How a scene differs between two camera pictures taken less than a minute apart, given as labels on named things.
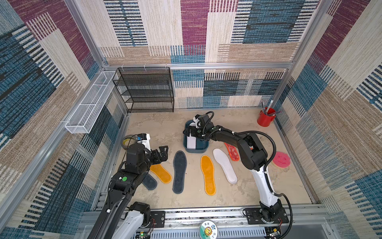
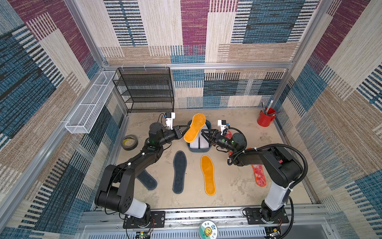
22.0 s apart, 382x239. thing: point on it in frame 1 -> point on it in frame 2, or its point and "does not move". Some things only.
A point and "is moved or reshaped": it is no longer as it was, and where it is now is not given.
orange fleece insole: [164, 176] is moved or reshaped
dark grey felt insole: [180, 160] does not move
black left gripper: [163, 155] -> [177, 133]
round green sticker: [208, 229] does not move
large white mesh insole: [191, 141] does not move
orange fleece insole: [208, 168] does not move
